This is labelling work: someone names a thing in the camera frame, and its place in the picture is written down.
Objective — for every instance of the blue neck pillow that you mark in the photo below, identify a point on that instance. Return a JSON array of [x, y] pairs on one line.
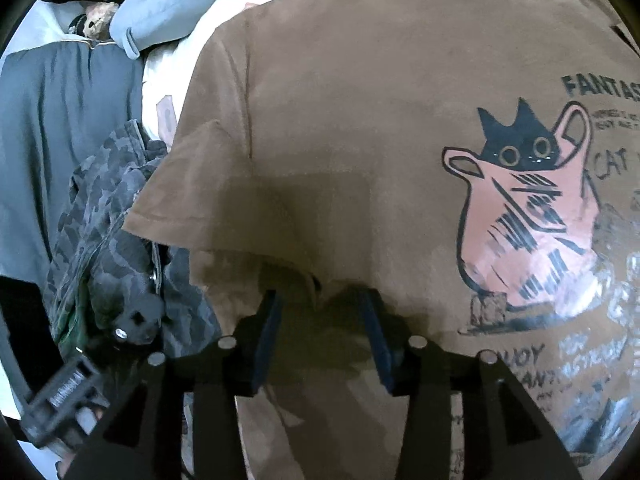
[[160, 15]]

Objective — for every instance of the camouflage jacket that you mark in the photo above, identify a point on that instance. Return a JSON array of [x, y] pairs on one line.
[[100, 210]]

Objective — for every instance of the person's left hand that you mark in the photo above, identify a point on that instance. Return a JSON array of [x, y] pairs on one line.
[[90, 420]]

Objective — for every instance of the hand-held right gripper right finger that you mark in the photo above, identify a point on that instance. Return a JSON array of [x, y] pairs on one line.
[[375, 340]]

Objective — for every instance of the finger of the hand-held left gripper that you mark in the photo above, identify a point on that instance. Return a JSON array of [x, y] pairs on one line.
[[135, 317]]

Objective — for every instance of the grey mattress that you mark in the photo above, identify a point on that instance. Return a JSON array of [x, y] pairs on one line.
[[60, 110]]

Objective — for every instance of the white duvet with pink patches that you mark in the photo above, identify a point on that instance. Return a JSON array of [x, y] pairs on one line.
[[170, 75]]

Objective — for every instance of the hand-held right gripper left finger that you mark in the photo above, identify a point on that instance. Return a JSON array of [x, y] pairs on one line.
[[267, 340]]

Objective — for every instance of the brown printed t-shirt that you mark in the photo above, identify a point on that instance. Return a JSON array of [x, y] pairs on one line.
[[350, 110]]

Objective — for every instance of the small plush doll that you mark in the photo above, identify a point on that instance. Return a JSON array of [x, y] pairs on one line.
[[100, 20]]

